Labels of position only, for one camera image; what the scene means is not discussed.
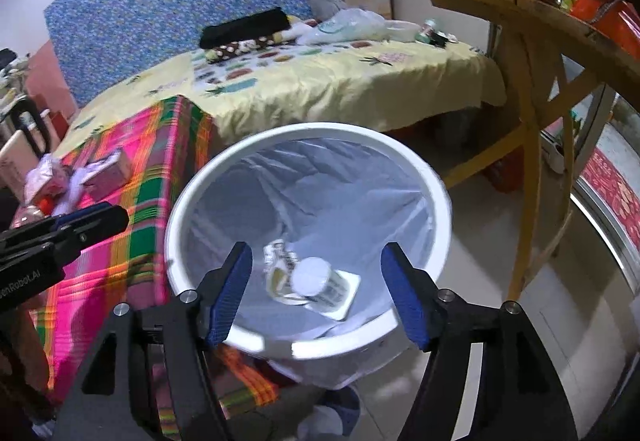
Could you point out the white-capped labelled bottle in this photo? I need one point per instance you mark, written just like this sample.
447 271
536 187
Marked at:
311 282

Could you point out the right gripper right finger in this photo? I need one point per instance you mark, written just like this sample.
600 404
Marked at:
520 397

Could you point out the red patterned mat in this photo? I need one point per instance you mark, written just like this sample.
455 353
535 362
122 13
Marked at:
613 189

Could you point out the white round trash bin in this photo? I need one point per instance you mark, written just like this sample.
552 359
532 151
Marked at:
303 350

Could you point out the white plastic bag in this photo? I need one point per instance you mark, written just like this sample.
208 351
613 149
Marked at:
352 24

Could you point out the black folded cloth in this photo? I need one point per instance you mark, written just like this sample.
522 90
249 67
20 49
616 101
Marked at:
244 28

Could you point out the yellow pineapple bed sheet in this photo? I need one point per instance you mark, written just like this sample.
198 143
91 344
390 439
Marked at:
386 85

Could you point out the polka dot folded cloth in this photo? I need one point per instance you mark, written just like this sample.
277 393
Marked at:
221 53

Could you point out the red label plastic bottle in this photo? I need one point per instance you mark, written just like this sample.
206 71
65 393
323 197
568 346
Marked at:
32 213

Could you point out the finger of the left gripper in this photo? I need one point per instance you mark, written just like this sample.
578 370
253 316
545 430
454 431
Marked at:
84 216
70 240

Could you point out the translucent bin liner bag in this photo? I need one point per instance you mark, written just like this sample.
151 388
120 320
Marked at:
327 198

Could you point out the electric kettle black handle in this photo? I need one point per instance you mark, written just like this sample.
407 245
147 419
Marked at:
25 138

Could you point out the small green jar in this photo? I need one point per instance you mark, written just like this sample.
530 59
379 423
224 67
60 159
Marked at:
427 31

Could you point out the pink milk carton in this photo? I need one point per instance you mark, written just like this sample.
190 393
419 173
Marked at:
108 174

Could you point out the wooden folding table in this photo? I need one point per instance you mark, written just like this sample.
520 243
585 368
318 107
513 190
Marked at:
550 61

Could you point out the orange plastic bag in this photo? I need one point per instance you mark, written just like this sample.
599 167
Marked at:
616 19

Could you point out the pink plaid tablecloth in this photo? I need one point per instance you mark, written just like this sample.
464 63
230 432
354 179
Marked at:
166 143

